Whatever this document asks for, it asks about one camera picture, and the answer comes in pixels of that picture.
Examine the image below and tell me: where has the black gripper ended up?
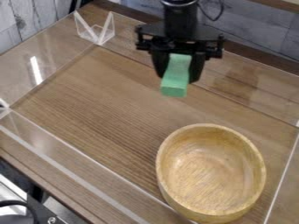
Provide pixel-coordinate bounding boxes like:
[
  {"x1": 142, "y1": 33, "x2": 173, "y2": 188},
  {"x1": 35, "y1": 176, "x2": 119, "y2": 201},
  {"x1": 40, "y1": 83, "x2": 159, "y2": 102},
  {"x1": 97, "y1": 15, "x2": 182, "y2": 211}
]
[{"x1": 135, "y1": 22, "x2": 226, "y2": 83}]

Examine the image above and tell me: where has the green rectangular block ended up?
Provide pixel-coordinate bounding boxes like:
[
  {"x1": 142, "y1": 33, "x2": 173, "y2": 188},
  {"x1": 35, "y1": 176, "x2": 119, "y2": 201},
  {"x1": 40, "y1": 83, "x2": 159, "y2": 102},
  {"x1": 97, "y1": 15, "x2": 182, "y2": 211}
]
[{"x1": 161, "y1": 53, "x2": 193, "y2": 97}]

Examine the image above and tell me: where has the wooden bowl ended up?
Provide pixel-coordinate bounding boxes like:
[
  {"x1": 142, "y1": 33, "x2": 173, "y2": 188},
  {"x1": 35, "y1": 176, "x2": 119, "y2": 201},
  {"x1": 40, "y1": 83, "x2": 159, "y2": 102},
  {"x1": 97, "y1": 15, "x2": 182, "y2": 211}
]
[{"x1": 155, "y1": 123, "x2": 267, "y2": 224}]

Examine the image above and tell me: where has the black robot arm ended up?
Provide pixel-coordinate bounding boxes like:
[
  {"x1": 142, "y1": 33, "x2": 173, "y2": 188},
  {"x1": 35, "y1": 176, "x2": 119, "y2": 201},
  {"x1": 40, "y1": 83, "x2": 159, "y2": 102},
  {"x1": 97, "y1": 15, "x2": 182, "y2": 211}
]
[{"x1": 135, "y1": 0, "x2": 226, "y2": 83}]

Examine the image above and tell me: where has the clear acrylic corner bracket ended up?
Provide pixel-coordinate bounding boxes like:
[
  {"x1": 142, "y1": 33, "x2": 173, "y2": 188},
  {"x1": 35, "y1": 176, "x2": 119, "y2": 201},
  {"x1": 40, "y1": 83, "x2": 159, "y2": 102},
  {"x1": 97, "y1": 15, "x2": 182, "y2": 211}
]
[{"x1": 74, "y1": 11, "x2": 117, "y2": 46}]

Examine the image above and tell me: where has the clear acrylic enclosure wall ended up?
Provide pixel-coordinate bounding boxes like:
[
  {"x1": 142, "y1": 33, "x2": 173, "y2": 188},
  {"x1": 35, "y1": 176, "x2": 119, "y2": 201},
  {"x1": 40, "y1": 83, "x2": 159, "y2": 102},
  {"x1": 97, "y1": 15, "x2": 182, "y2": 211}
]
[{"x1": 0, "y1": 8, "x2": 299, "y2": 224}]

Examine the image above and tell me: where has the black metal table bracket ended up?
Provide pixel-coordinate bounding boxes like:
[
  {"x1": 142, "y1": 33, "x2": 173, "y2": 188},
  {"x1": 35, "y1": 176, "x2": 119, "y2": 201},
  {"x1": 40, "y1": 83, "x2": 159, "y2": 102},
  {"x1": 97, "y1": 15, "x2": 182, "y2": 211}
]
[{"x1": 27, "y1": 185, "x2": 66, "y2": 224}]

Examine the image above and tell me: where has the black cable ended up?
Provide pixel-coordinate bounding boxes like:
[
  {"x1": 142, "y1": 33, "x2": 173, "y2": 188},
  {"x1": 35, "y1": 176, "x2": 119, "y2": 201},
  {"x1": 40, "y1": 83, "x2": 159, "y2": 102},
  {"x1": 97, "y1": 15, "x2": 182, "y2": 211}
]
[{"x1": 0, "y1": 200, "x2": 34, "y2": 218}]

